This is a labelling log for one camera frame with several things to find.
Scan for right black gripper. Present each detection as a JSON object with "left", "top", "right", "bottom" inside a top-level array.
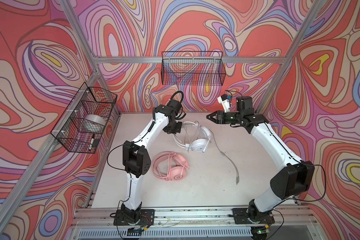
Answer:
[{"left": 206, "top": 110, "right": 243, "bottom": 125}]

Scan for white headphones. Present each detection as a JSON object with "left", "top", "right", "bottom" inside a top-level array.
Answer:
[{"left": 173, "top": 121, "right": 212, "bottom": 153}]

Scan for pink headphone cable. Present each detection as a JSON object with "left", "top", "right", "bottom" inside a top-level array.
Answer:
[{"left": 152, "top": 151, "right": 188, "bottom": 179}]

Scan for pink cat-ear headphones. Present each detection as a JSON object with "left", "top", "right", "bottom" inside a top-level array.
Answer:
[{"left": 152, "top": 151, "right": 190, "bottom": 182}]

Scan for grey headphone cable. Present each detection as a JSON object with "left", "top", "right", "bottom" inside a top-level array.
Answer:
[{"left": 182, "top": 124, "right": 241, "bottom": 185}]

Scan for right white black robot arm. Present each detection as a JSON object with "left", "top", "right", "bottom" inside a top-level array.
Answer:
[{"left": 207, "top": 94, "right": 315, "bottom": 224}]

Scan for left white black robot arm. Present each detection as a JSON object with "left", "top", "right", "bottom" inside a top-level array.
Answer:
[{"left": 121, "top": 100, "right": 182, "bottom": 223}]

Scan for white tape roll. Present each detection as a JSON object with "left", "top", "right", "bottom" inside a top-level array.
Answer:
[{"left": 82, "top": 114, "right": 106, "bottom": 134}]

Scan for marker pen in basket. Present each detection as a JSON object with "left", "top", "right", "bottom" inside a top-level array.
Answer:
[{"left": 89, "top": 134, "right": 95, "bottom": 151}]

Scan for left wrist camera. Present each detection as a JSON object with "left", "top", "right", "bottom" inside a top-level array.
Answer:
[{"left": 167, "top": 99, "right": 182, "bottom": 116}]

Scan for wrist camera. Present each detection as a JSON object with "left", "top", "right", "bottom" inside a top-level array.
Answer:
[
  {"left": 167, "top": 99, "right": 182, "bottom": 116},
  {"left": 218, "top": 94, "right": 232, "bottom": 113}
]

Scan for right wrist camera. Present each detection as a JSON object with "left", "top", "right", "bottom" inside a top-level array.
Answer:
[{"left": 218, "top": 94, "right": 232, "bottom": 113}]

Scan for back black wire basket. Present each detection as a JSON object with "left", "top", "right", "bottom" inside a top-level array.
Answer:
[{"left": 161, "top": 50, "right": 226, "bottom": 86}]

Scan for black wire basket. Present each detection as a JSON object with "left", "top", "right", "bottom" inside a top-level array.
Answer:
[
  {"left": 161, "top": 50, "right": 226, "bottom": 86},
  {"left": 51, "top": 83, "right": 118, "bottom": 154}
]

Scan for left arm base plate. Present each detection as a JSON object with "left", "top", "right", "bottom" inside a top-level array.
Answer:
[{"left": 113, "top": 209, "right": 155, "bottom": 227}]

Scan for left black wire basket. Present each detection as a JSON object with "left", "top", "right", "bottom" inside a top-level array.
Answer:
[{"left": 51, "top": 83, "right": 118, "bottom": 154}]

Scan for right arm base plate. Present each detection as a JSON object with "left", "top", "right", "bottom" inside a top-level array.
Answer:
[{"left": 232, "top": 206, "right": 275, "bottom": 225}]

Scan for aluminium front rail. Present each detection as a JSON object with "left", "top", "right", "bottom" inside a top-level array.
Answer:
[{"left": 71, "top": 205, "right": 318, "bottom": 228}]

